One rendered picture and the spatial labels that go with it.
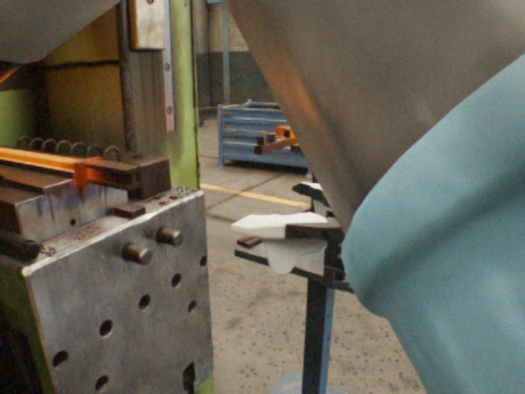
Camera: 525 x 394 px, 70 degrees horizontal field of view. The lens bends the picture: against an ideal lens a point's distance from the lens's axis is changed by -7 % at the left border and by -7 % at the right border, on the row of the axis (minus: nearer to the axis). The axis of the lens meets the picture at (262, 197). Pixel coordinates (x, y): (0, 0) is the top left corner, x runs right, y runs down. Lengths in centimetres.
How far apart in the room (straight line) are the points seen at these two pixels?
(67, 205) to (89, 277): 11
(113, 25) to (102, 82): 12
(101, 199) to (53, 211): 9
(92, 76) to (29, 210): 45
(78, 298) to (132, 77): 49
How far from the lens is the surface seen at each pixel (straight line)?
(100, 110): 96
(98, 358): 69
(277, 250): 39
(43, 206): 62
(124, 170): 57
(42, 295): 58
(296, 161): 433
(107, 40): 93
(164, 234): 69
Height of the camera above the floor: 115
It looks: 18 degrees down
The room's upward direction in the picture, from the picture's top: straight up
